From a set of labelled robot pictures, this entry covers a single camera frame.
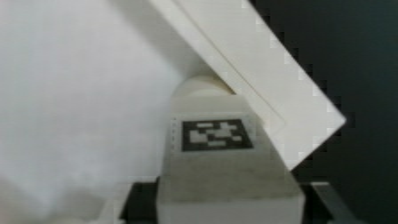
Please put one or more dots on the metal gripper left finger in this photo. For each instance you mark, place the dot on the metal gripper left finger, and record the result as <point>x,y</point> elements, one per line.
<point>130,205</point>

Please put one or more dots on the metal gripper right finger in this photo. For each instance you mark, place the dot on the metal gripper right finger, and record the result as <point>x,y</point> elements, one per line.
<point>326,208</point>

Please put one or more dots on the white table leg front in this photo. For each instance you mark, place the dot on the white table leg front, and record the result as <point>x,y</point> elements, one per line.
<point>226,184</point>

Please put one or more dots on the white square tabletop part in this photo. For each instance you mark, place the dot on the white square tabletop part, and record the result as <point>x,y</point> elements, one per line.
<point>97,57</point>

